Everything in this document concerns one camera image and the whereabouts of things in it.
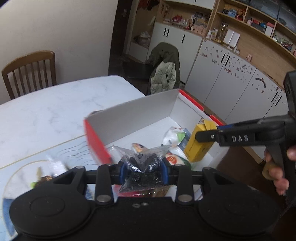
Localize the wooden shelf cabinet unit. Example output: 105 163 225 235
123 1 295 123

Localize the white green snack packet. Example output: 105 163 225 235
162 127 191 151

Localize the bag of white beads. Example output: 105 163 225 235
46 154 69 177

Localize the green tasseled ball ornament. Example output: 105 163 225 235
166 152 192 169

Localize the yellow cardboard box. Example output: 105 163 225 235
184 119 217 163

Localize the chair with green jacket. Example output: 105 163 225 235
145 42 180 94

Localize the person's right hand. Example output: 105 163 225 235
268 146 296 195

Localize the red shoebox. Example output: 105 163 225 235
84 89 223 164

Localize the bag of black screws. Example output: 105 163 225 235
108 145 171 194

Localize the brown wooden chair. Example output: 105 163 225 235
1 50 57 100

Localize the green cylindrical tube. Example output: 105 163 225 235
31 182 38 188

